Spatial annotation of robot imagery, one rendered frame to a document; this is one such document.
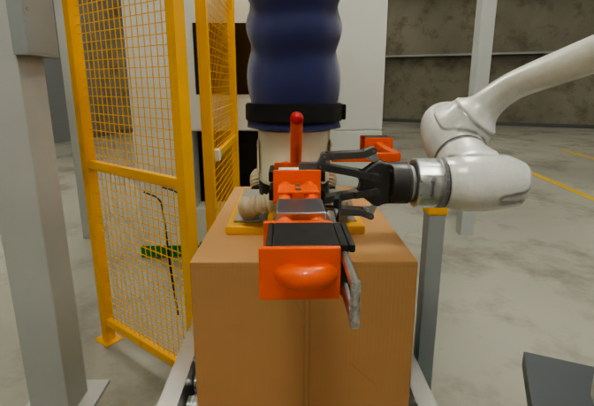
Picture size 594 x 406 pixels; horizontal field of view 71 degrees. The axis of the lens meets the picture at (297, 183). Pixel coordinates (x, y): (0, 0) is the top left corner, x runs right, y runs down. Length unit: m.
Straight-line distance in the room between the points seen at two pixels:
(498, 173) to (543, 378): 0.53
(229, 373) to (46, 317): 1.24
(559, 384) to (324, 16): 0.92
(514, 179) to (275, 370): 0.54
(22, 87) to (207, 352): 1.23
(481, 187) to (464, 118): 0.16
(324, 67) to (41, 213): 1.27
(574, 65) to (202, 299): 0.73
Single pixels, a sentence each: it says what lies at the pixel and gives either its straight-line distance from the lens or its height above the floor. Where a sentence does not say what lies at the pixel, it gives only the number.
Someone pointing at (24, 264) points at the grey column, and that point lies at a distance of 1.93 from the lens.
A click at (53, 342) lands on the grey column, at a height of 0.37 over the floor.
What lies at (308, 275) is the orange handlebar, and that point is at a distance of 0.37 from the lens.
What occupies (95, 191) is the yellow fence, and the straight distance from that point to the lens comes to 2.34.
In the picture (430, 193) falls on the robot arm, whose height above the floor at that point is 1.19.
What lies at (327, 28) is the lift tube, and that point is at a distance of 0.92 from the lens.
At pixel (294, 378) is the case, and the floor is 0.85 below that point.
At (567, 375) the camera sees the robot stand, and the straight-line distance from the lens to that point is 1.18.
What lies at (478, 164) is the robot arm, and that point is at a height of 1.24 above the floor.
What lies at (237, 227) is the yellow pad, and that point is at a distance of 0.87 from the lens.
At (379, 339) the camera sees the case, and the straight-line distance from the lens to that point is 0.82.
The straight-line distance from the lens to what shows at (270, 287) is 0.39.
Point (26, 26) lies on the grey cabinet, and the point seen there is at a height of 1.56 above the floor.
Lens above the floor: 1.38
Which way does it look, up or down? 13 degrees down
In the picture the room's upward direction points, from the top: straight up
